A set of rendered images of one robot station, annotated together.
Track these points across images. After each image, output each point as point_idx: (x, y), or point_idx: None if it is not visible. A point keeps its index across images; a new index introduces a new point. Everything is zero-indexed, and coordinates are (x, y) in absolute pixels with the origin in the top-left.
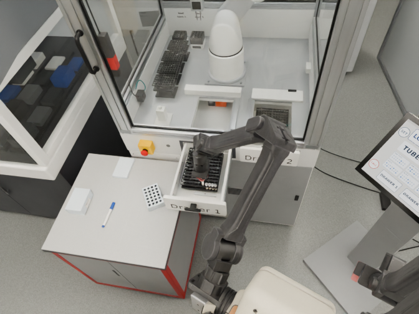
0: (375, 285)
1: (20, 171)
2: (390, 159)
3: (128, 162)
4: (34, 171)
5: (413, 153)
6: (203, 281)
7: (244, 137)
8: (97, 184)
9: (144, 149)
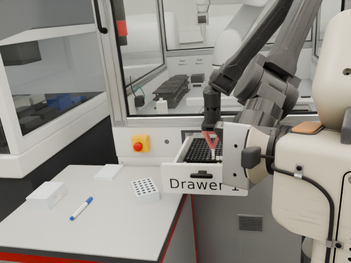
0: None
1: None
2: None
3: (116, 167)
4: (2, 160)
5: None
6: (242, 112)
7: (274, 7)
8: (73, 185)
9: (138, 142)
